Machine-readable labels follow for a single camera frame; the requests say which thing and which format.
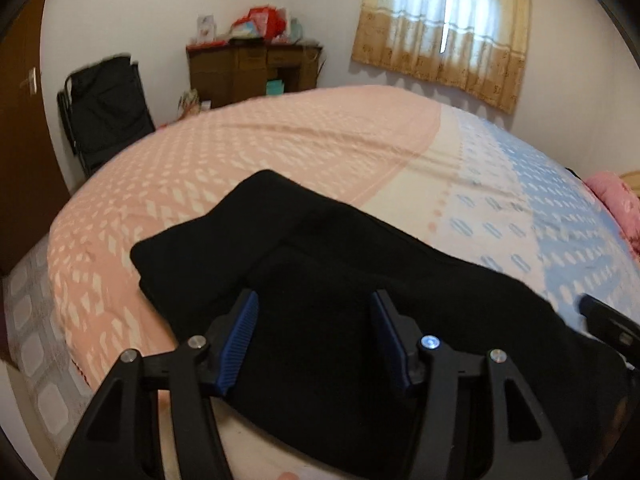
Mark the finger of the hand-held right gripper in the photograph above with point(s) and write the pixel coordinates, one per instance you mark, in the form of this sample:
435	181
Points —
607	322

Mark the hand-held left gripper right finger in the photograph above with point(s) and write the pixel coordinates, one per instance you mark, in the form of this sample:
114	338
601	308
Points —
392	345

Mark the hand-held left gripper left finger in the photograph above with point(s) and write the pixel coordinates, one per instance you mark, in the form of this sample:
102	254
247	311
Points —
240	341

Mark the black pants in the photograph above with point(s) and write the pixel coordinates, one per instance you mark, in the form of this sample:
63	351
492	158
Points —
325	260

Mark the pink pillow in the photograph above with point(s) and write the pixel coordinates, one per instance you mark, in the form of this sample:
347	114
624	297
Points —
617	205

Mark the cream wooden headboard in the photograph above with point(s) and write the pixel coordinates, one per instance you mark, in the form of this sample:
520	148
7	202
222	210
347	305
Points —
631	180

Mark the bed with printed sheet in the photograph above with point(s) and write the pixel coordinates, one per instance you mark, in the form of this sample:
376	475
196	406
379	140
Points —
300	130

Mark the patterned gift bag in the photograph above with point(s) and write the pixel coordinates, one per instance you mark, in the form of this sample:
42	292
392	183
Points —
189	102

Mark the teal box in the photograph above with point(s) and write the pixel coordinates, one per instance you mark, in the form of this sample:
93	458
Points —
276	87

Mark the brown wooden desk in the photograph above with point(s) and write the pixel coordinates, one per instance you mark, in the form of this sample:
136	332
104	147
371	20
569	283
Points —
230	72

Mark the black folding chair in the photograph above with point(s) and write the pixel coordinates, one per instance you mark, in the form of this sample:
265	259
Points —
107	105

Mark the brown wooden door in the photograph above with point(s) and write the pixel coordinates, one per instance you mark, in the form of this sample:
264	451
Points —
25	160

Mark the white card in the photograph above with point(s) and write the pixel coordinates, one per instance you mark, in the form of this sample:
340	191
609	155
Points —
206	29

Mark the pile of red bags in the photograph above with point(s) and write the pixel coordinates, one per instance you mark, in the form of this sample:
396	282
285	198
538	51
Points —
262	22

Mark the beige lace curtain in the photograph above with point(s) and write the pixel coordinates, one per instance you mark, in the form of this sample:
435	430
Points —
440	25

